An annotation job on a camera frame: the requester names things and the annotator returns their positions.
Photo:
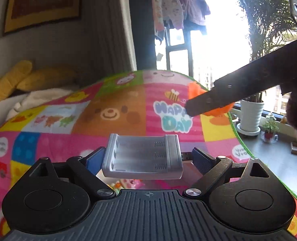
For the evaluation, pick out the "hanging clothes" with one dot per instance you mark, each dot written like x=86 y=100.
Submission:
x=180 y=14

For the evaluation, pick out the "yellow cushion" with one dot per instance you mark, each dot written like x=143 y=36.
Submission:
x=47 y=78
x=11 y=79

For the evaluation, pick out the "white battery charger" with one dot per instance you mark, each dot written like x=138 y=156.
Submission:
x=143 y=158

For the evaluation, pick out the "pink cardboard box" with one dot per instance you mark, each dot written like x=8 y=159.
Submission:
x=190 y=176

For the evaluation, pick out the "white blanket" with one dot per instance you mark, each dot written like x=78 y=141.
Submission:
x=17 y=104

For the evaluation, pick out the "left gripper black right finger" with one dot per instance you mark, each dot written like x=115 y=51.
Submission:
x=202 y=161

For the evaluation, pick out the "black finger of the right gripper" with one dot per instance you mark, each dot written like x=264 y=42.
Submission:
x=276 y=68

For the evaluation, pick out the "orange knitted toy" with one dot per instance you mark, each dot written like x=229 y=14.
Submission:
x=204 y=102

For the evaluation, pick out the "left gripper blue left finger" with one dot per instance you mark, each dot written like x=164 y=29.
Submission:
x=93 y=161

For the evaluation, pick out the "colourful cartoon play mat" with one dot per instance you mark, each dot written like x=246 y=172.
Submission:
x=47 y=193

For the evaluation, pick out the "potted palm white pot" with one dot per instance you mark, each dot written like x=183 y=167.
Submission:
x=270 y=26

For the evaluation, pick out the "small potted plant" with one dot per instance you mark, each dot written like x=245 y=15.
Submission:
x=270 y=129

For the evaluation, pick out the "framed red picture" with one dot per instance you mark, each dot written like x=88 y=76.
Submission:
x=24 y=14

